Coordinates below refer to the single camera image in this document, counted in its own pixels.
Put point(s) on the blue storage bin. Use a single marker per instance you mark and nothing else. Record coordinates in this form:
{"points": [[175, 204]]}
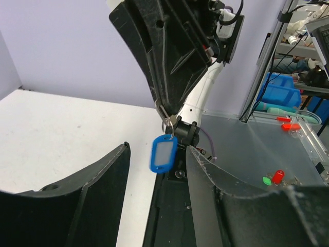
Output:
{"points": [[280, 91]]}

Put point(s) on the red key tag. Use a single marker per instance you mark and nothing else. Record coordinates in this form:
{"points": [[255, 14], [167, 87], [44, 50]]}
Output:
{"points": [[278, 177]]}

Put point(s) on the green key tag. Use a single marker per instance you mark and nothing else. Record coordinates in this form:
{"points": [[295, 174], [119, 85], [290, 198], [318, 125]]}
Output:
{"points": [[267, 181]]}

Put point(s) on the aluminium frame rail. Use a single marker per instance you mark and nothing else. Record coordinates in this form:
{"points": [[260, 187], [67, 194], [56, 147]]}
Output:
{"points": [[309, 138]]}

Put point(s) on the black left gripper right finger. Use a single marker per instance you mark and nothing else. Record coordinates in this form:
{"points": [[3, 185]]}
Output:
{"points": [[230, 212]]}

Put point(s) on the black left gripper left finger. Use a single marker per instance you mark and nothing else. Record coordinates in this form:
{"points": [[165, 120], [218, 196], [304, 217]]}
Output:
{"points": [[83, 209]]}

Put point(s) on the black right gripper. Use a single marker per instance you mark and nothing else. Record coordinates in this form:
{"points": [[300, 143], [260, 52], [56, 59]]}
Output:
{"points": [[168, 44]]}

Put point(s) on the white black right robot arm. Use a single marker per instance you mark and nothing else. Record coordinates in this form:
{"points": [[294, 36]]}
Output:
{"points": [[190, 114]]}

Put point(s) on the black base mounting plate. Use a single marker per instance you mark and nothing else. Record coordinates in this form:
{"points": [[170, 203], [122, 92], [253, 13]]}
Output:
{"points": [[170, 220]]}

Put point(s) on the blue key tag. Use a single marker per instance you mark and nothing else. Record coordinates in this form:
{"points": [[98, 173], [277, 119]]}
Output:
{"points": [[163, 153]]}

